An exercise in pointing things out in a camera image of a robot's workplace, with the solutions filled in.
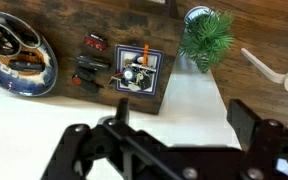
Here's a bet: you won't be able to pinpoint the blue ceramic oval bowl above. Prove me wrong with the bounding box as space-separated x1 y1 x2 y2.
0 12 58 97

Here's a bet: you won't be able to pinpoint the green potted plant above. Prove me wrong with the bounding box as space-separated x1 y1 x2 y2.
178 8 234 74

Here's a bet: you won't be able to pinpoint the keys on tray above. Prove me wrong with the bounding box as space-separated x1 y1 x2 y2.
109 55 157 92

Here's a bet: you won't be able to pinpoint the black flashlight with red button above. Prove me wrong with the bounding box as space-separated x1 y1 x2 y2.
71 67 104 93

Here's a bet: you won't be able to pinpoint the dark wooden console table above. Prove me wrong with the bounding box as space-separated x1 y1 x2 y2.
0 0 184 115

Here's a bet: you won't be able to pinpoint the maroon rectangular object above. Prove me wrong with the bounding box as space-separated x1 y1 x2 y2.
84 33 107 51

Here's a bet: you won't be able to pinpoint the black folding knife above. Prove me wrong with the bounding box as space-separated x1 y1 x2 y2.
76 56 110 70

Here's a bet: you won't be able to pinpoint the white plant pot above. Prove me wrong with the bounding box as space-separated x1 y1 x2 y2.
184 6 212 23

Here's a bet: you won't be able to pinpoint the square blue-bordered tray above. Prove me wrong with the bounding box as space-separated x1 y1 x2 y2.
111 45 164 95

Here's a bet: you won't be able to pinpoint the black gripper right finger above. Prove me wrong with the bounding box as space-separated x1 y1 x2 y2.
227 99 262 151

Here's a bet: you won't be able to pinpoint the orange handled tool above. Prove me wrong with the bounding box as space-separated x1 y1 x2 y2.
142 44 149 67

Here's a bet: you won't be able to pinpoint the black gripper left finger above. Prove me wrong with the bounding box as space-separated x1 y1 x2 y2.
115 98 129 123

